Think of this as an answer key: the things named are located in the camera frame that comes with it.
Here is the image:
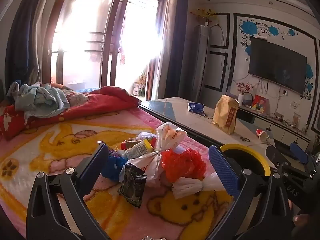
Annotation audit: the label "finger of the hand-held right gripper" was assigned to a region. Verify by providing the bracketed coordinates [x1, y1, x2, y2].
[289, 142, 317, 173]
[265, 145, 288, 178]

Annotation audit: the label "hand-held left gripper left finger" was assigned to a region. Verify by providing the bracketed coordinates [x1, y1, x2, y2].
[26, 141, 110, 240]

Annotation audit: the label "pink floral cloth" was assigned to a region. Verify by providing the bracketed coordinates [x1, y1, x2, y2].
[61, 90, 90, 107]

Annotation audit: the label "grey standing air conditioner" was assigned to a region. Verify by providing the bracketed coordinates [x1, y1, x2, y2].
[178, 25, 212, 98]

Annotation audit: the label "red paper cup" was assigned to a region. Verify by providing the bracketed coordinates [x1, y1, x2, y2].
[255, 128, 270, 142]

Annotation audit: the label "blue tissue pack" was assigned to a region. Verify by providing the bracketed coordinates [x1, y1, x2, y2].
[187, 102, 205, 113]

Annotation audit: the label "wall-mounted television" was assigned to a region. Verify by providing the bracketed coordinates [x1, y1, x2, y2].
[248, 36, 307, 95]

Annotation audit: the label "red framed picture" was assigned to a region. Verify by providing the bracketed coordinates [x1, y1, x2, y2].
[251, 94, 269, 114]

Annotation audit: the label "tv cabinet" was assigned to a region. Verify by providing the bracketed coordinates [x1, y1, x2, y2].
[236, 104, 312, 150]

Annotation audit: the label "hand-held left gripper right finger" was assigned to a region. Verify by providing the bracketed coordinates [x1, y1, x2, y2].
[208, 144, 294, 240]

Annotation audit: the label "person's right hand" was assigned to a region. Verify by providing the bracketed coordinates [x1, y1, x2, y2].
[292, 214, 312, 232]

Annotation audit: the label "pink cartoon blanket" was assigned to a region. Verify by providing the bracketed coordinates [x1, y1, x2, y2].
[0, 105, 235, 240]

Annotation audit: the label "white coffee table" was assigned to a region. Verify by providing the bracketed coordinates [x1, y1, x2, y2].
[139, 96, 275, 155]

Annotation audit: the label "balcony potted plant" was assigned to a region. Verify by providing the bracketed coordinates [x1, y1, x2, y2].
[133, 71, 148, 97]

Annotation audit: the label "light blue clothes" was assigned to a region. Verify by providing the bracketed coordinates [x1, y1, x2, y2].
[7, 81, 70, 118]

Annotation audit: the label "blue plastic bag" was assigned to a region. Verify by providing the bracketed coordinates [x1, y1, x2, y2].
[104, 155, 128, 182]

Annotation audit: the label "yellow artificial flowers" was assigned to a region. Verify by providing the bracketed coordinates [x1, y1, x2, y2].
[190, 7, 219, 27]

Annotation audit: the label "brown paper bag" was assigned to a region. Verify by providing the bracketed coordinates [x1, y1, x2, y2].
[212, 94, 240, 135]

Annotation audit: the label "grey and blue curtain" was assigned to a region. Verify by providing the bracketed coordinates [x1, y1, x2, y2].
[5, 0, 73, 90]
[157, 0, 195, 100]

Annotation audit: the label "red quilt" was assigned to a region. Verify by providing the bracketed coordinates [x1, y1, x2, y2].
[0, 86, 142, 140]

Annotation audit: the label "brown balcony door frame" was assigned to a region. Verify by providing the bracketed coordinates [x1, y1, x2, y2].
[42, 0, 165, 100]

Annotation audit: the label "white vase with red flowers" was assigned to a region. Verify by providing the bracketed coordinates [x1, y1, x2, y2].
[235, 81, 254, 105]

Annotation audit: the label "round black-framed ornament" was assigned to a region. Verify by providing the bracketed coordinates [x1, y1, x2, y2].
[242, 92, 254, 107]

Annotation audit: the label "yellow-capped plastic bottle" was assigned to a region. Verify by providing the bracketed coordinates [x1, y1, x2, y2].
[124, 139, 153, 159]

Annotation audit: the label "black snack wrapper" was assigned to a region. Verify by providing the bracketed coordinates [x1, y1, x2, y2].
[117, 162, 148, 208]

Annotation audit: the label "red plastic bag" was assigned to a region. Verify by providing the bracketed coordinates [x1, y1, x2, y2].
[161, 148, 207, 183]

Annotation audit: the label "black yellow-rimmed trash bin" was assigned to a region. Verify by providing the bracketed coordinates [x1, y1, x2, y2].
[219, 144, 272, 178]

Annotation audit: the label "red-brown bottle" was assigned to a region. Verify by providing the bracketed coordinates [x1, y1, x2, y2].
[121, 137, 140, 150]

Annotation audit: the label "white plastic bag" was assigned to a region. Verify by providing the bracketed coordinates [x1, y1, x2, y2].
[120, 122, 188, 188]

